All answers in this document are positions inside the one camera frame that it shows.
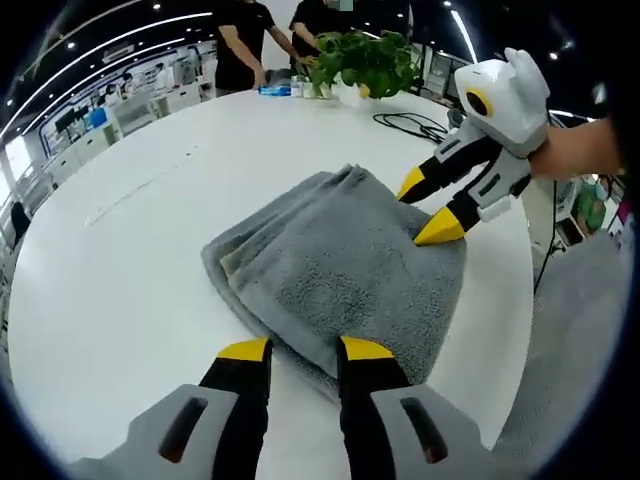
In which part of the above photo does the ceiling air vent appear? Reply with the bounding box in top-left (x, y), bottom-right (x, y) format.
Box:
top-left (102, 43), bottom-right (136, 64)

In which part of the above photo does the thin black cable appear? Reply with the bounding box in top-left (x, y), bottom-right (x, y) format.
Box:
top-left (532, 177), bottom-right (561, 294)

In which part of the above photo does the white cabinet row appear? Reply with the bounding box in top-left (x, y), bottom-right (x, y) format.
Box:
top-left (44, 84), bottom-right (216, 176)

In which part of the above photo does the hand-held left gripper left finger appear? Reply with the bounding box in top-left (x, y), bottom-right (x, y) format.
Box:
top-left (124, 336), bottom-right (275, 480)

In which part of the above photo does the potted green plant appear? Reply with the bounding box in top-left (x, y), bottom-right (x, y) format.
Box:
top-left (305, 29), bottom-right (426, 101)

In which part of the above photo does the white table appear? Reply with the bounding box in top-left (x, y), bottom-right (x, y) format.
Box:
top-left (7, 84), bottom-right (536, 464)

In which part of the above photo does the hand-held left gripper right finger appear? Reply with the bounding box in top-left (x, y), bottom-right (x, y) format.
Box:
top-left (336, 335), bottom-right (494, 480)

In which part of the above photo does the person's right hand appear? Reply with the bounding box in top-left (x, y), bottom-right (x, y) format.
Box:
top-left (527, 121), bottom-right (595, 182)

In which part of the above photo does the grey towel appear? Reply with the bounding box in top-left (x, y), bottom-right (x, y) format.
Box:
top-left (200, 162), bottom-right (469, 401)

